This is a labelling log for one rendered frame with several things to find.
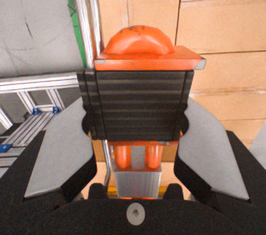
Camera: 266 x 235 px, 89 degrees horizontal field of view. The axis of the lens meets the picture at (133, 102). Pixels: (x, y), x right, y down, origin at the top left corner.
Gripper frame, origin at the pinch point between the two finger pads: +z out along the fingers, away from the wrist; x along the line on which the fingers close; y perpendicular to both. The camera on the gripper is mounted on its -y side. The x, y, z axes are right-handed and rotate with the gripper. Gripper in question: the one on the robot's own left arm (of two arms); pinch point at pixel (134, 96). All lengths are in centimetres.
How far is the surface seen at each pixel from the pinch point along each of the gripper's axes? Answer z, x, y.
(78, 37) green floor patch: 108, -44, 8
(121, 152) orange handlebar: -0.6, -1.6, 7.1
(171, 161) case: 13.6, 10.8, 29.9
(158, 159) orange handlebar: -0.5, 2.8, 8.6
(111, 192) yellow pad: 11.4, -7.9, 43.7
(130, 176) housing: -1.2, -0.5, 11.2
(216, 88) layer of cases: 53, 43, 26
